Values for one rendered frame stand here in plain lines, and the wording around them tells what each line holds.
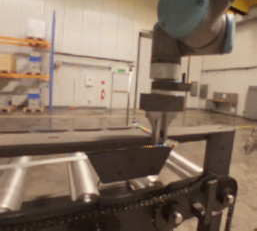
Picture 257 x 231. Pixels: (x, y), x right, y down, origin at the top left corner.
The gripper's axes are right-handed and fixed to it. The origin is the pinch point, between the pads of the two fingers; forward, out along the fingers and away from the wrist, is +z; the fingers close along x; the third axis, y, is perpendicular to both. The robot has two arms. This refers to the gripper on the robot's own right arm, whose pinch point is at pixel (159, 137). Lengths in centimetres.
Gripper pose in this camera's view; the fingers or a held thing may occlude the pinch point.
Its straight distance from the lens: 52.1
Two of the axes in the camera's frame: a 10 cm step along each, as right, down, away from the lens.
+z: -0.6, 9.9, 0.9
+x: -9.2, -0.2, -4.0
